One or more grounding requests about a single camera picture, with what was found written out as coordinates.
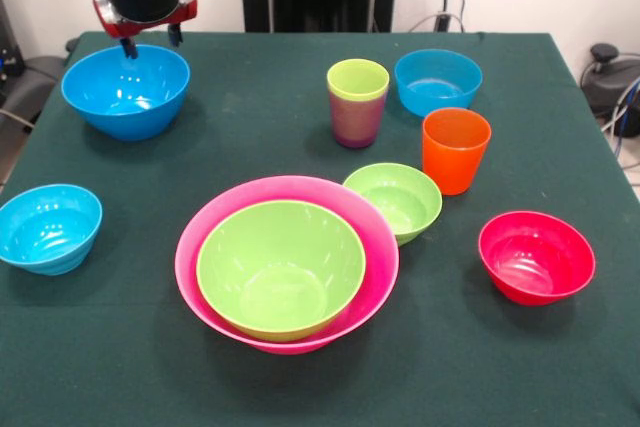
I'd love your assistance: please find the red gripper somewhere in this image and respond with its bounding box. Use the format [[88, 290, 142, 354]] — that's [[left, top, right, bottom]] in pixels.
[[93, 0, 199, 61]]

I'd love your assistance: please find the large blue bowl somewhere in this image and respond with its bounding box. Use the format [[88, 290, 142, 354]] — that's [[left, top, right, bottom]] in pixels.
[[61, 44, 191, 142]]

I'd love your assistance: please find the lime green cup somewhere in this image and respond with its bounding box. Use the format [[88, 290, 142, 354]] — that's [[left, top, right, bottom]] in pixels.
[[326, 58, 391, 104]]

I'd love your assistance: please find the purple cup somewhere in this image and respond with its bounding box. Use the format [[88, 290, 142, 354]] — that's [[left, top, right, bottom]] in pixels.
[[329, 93, 389, 150]]

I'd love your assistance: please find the large pink bowl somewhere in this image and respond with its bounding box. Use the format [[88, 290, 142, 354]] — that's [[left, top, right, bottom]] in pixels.
[[175, 175, 400, 355]]

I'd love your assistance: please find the large green bowl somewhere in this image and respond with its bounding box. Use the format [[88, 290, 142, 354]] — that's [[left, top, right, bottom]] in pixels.
[[196, 199, 367, 342]]

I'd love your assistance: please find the black wheel base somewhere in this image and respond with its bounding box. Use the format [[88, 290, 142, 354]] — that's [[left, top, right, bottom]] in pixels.
[[0, 37, 81, 148], [583, 43, 640, 138]]

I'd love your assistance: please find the small light blue bowl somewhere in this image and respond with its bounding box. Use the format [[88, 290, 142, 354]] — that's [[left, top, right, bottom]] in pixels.
[[0, 183, 104, 277]]

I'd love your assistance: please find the medium blue bowl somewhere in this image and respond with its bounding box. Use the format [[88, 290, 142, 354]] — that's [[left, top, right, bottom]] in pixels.
[[393, 48, 484, 119]]

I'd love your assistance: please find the small green bowl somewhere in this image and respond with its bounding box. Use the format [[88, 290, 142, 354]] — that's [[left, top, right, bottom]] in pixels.
[[343, 162, 443, 246]]

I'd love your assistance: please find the orange cup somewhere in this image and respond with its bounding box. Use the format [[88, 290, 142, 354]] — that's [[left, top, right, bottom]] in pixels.
[[421, 107, 493, 197]]

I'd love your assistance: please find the dark green table cloth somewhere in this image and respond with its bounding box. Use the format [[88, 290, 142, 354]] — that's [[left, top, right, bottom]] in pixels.
[[0, 31, 640, 427]]

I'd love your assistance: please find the small red-pink bowl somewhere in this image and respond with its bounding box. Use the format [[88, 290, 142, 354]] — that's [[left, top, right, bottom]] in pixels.
[[477, 210, 597, 307]]

